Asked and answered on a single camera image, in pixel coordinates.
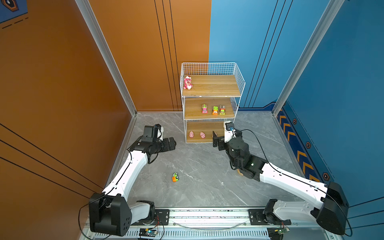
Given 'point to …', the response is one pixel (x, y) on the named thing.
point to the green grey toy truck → (222, 110)
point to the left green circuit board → (147, 232)
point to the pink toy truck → (204, 108)
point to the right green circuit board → (281, 231)
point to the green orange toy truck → (215, 111)
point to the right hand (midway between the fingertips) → (220, 130)
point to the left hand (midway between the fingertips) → (169, 142)
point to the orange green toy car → (175, 177)
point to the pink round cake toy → (238, 171)
